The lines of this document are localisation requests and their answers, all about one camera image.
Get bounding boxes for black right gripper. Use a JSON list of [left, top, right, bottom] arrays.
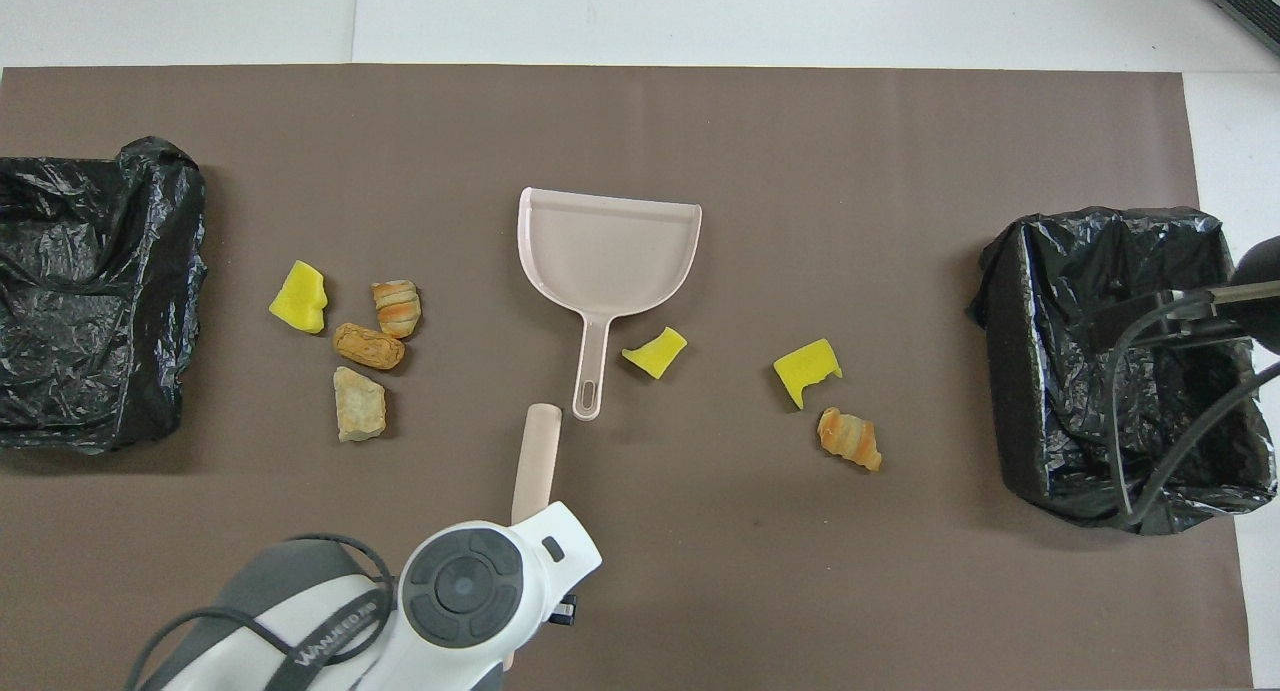
[[1090, 236, 1280, 357]]

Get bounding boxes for beige brush with black bristles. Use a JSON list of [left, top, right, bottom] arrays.
[[504, 403, 564, 672]]

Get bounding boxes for croissant with pale underside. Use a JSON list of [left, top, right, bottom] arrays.
[[332, 366, 388, 443]]

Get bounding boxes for brown bread roll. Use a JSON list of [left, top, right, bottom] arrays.
[[332, 322, 407, 371]]

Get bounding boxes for golden flaky croissant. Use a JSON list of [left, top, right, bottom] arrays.
[[816, 406, 884, 473]]

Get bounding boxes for striped orange croissant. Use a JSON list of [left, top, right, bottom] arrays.
[[371, 279, 423, 340]]

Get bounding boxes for beige plastic dustpan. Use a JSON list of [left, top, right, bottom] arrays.
[[517, 186, 703, 421]]

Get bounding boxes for yellow green-backed sponge piece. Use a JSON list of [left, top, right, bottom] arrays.
[[268, 259, 330, 335]]

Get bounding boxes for bin lined with black bag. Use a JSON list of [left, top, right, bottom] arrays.
[[0, 136, 208, 455], [966, 206, 1279, 535]]

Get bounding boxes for brown table mat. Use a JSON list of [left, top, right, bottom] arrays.
[[0, 65, 1253, 691]]

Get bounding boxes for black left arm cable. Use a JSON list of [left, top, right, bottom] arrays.
[[125, 534, 398, 691]]

